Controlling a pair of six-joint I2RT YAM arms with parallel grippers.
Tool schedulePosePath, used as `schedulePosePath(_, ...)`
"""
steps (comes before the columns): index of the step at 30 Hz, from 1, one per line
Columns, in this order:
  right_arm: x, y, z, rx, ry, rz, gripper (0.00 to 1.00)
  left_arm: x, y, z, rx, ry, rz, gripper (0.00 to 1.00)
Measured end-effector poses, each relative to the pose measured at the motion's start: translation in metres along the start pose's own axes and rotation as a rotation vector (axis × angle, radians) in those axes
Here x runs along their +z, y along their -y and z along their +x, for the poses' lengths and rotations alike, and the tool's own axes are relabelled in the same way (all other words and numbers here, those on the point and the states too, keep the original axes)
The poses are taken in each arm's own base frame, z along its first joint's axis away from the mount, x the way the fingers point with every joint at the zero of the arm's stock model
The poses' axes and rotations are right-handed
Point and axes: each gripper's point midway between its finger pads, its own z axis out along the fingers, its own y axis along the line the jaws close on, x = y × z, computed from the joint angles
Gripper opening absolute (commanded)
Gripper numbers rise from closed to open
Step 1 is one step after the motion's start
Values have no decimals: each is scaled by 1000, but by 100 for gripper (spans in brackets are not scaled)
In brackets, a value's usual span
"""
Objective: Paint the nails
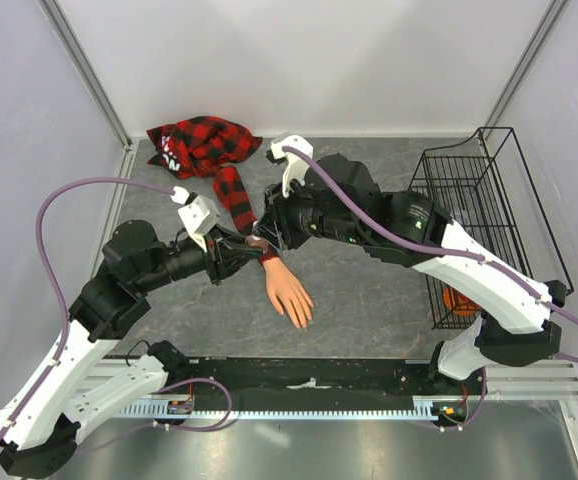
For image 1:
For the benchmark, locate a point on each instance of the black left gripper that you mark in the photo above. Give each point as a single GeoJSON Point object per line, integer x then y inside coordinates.
{"type": "Point", "coordinates": [226, 253]}

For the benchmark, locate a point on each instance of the mannequin hand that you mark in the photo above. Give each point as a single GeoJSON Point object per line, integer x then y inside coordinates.
{"type": "Point", "coordinates": [287, 294]}

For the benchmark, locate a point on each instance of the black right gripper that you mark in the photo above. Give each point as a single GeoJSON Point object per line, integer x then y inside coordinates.
{"type": "Point", "coordinates": [276, 226]}

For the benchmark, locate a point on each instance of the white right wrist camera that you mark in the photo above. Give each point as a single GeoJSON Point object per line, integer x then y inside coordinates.
{"type": "Point", "coordinates": [295, 167]}

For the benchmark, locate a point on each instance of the red black plaid shirt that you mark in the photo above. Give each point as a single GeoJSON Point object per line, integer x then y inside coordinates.
{"type": "Point", "coordinates": [209, 147]}

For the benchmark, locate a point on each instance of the toothed cable duct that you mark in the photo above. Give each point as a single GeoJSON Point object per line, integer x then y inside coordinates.
{"type": "Point", "coordinates": [297, 406]}

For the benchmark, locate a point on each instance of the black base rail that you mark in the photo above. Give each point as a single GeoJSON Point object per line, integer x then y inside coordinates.
{"type": "Point", "coordinates": [258, 376]}

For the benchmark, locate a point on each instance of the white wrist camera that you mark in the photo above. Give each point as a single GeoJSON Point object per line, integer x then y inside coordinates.
{"type": "Point", "coordinates": [295, 167]}
{"type": "Point", "coordinates": [197, 213]}

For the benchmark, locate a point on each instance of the clear glass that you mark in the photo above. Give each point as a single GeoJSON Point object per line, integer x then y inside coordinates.
{"type": "Point", "coordinates": [462, 217]}

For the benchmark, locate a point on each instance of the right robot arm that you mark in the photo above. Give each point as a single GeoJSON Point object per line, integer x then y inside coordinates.
{"type": "Point", "coordinates": [337, 199]}

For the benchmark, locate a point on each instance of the orange cup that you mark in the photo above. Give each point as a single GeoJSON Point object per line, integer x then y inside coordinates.
{"type": "Point", "coordinates": [459, 304]}

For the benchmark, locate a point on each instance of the red nail polish bottle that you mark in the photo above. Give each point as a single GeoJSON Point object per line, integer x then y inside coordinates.
{"type": "Point", "coordinates": [256, 243]}

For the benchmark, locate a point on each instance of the black wire rack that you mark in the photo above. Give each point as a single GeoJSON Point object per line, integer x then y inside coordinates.
{"type": "Point", "coordinates": [488, 175]}

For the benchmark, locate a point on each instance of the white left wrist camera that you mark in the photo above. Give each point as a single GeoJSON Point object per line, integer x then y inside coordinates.
{"type": "Point", "coordinates": [197, 213]}

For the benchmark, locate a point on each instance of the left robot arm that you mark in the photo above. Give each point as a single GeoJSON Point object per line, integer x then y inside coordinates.
{"type": "Point", "coordinates": [40, 436]}

